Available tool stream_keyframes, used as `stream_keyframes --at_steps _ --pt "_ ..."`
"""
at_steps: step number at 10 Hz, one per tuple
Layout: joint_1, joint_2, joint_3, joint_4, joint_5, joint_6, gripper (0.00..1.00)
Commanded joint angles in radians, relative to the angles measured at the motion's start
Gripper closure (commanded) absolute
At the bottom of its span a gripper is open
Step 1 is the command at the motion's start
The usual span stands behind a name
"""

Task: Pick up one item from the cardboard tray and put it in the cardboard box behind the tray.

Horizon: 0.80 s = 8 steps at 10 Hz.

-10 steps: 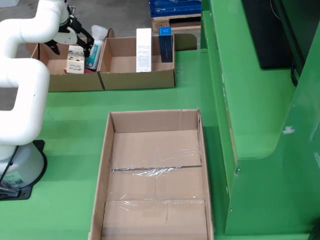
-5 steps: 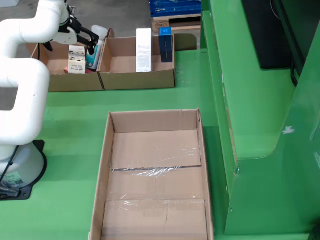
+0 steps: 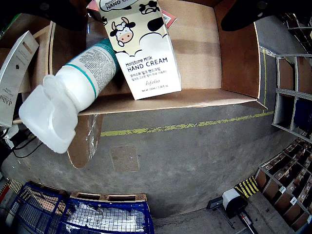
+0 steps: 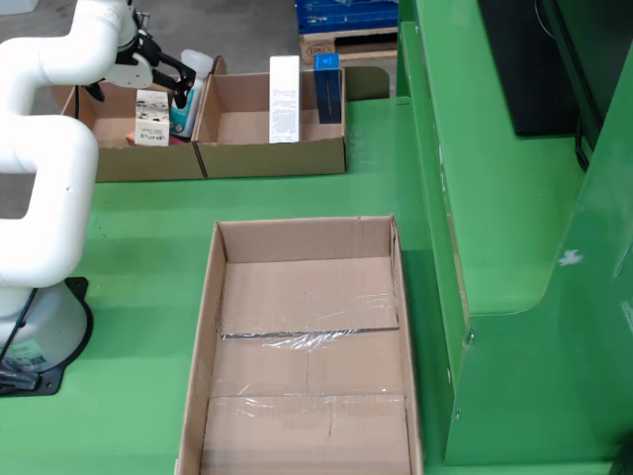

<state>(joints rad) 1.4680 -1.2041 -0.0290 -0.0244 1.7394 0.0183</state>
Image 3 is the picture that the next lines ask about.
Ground white floor machine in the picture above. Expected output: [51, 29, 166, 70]
[207, 187, 259, 234]

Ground yellow black striped barrier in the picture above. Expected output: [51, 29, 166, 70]
[234, 175, 260, 198]

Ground cardboard box with tall boxes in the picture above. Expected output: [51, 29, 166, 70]
[0, 13, 54, 124]

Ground cow print hand cream box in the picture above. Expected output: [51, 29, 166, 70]
[95, 0, 182, 101]

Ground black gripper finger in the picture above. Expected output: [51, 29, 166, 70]
[220, 0, 312, 32]
[14, 0, 89, 32]

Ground blue wire crate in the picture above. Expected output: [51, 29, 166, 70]
[9, 181, 156, 234]

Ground wooden pallet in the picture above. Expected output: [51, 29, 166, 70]
[69, 191, 148, 203]

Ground white bottle teal label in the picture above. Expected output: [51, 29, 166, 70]
[18, 39, 121, 155]

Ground cardboard box with bottle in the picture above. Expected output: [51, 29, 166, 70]
[46, 0, 269, 169]

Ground metal shelf rack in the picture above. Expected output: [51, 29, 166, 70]
[253, 12, 312, 232]

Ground tall white box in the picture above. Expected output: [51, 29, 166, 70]
[0, 30, 39, 129]

